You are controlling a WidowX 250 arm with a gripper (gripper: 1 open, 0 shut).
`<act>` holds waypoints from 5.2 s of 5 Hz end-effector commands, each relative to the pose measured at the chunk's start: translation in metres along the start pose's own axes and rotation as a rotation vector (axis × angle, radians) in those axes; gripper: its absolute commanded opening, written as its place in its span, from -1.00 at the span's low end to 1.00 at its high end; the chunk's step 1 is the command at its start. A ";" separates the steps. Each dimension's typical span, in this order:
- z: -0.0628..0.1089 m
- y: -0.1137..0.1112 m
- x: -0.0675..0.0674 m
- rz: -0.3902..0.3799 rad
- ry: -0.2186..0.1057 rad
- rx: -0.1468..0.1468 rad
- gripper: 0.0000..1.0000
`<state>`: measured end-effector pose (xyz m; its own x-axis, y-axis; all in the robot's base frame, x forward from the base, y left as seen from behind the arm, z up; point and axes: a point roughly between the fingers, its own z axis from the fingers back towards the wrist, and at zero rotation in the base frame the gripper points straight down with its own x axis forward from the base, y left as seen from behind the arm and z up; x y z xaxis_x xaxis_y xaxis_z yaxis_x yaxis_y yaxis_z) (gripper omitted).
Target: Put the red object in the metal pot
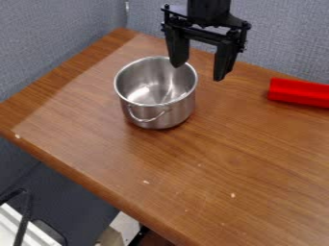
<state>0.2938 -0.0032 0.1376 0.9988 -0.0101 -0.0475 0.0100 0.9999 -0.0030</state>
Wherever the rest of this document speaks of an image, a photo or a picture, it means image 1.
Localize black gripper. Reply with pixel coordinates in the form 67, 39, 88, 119
162, 0, 250, 81

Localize metal pot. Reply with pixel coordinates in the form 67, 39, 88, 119
114, 56, 198, 130

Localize red block object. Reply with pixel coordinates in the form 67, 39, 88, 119
268, 78, 329, 109

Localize white object under table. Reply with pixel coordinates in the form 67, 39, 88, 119
95, 212, 141, 246

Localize black cable under table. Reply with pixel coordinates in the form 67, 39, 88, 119
0, 187, 35, 246

